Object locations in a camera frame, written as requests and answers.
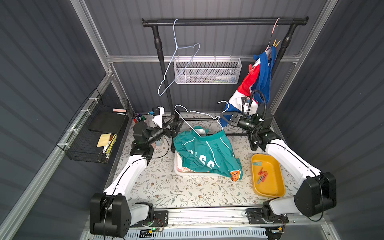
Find blue hanger with green jacket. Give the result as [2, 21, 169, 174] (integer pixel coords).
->
[173, 100, 230, 137]

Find red white blue jacket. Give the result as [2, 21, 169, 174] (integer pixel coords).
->
[225, 46, 277, 116]

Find pink printed jacket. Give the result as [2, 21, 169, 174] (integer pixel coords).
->
[179, 154, 210, 173]

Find green jacket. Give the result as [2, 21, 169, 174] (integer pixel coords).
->
[173, 127, 244, 182]

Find yellow clothespin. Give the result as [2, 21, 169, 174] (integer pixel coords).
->
[273, 39, 281, 48]

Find light blue wire hanger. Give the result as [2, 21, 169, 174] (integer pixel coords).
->
[157, 18, 201, 97]

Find pink wire hanger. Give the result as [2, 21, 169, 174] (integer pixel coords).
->
[265, 18, 280, 52]

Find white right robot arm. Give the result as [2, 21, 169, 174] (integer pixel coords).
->
[220, 90, 337, 222]

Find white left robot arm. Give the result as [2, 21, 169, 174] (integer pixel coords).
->
[89, 120, 178, 238]

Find pink pen cup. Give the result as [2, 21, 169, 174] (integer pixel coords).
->
[134, 113, 146, 124]

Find floral table mat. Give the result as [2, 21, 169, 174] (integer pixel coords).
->
[103, 111, 307, 209]

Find white plastic basket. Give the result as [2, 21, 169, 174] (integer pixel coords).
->
[174, 152, 221, 177]

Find yellow plastic tray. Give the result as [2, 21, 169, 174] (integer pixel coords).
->
[251, 154, 286, 198]

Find yellow sticky notes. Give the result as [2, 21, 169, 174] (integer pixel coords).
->
[97, 133, 112, 148]

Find black clothes rack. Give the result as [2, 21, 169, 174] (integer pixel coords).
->
[142, 16, 309, 151]

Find silver mesh wall basket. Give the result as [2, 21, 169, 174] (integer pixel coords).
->
[173, 56, 242, 85]

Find black wire wall basket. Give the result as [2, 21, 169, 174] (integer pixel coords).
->
[57, 89, 130, 164]

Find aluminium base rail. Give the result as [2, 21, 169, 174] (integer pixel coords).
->
[86, 206, 328, 232]

